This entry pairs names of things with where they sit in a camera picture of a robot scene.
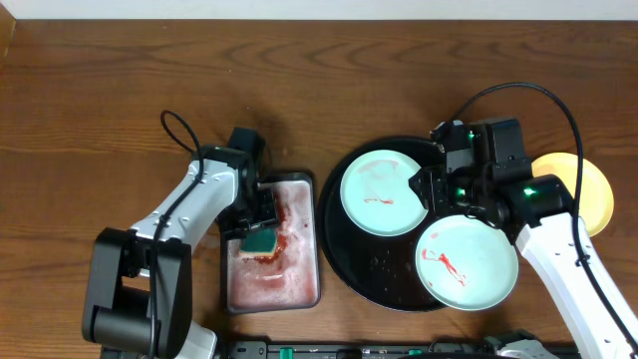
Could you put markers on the round black tray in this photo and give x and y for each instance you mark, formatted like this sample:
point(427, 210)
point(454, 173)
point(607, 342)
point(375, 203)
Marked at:
point(380, 269)

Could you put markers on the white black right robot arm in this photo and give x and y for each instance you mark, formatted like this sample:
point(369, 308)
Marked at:
point(540, 223)

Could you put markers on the green yellow sponge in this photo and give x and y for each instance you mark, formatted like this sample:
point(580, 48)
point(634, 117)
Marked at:
point(260, 243)

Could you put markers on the yellow plate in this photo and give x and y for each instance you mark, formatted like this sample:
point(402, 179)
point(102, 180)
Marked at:
point(597, 200)

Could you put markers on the pale green plate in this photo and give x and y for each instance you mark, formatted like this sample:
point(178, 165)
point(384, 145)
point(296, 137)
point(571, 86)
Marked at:
point(466, 264)
point(376, 195)

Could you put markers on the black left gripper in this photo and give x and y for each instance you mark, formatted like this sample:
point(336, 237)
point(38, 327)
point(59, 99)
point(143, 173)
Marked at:
point(260, 215)

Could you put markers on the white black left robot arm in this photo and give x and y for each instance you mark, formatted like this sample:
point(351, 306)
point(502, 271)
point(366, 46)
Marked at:
point(139, 296)

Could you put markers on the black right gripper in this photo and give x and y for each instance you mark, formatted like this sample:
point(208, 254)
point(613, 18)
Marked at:
point(431, 179)

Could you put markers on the rectangular black soapy water tray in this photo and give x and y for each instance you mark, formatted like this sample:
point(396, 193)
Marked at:
point(289, 278)

